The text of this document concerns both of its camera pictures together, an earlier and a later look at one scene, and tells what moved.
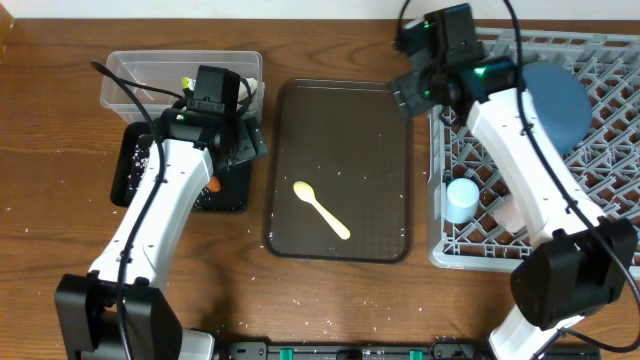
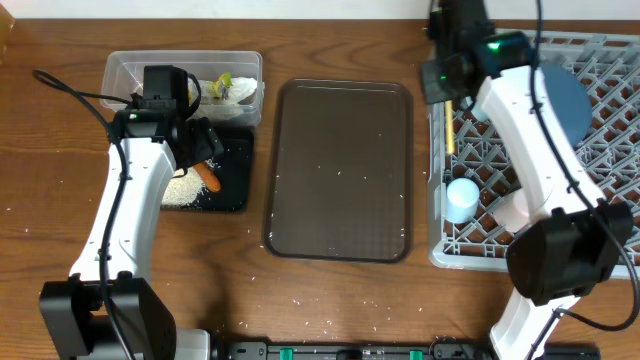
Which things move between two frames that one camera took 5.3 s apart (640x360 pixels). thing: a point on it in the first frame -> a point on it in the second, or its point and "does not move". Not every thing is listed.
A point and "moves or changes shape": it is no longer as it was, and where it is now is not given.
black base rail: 393,351 does not move
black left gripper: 252,145 -> 204,145
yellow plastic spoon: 305,192 -> 449,126
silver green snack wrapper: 188,83 moves or changes shape
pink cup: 510,214 does not move
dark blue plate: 561,102 does not move
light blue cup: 462,199 does not move
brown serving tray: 352,142 does not move
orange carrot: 213,184 does not move
